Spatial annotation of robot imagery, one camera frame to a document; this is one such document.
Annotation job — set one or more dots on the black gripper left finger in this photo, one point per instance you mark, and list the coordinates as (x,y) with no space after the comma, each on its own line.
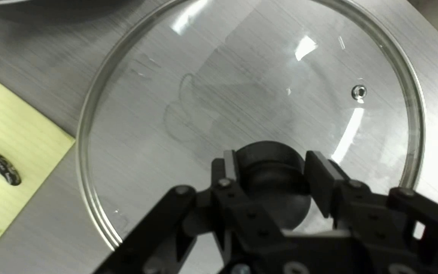
(252,200)

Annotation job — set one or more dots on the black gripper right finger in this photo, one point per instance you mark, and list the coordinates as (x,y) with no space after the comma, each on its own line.
(397,231)

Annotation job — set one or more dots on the glass pot lid black knob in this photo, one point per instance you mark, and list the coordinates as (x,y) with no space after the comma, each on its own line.
(195,78)

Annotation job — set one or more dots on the yellow printed dish towel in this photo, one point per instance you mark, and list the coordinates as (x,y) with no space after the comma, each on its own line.
(30,149)

